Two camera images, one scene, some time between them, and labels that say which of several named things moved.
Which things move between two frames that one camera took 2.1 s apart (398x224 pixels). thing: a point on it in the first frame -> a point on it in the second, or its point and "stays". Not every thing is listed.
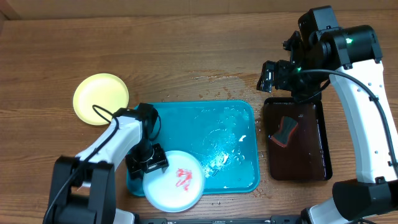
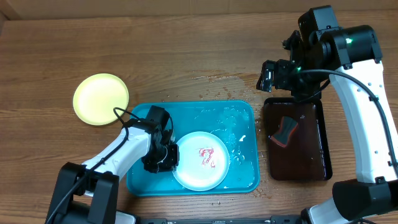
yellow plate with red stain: [104, 90] stays
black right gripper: [281, 68] stays
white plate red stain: [179, 188] -> [204, 161]
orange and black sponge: [288, 126] stays
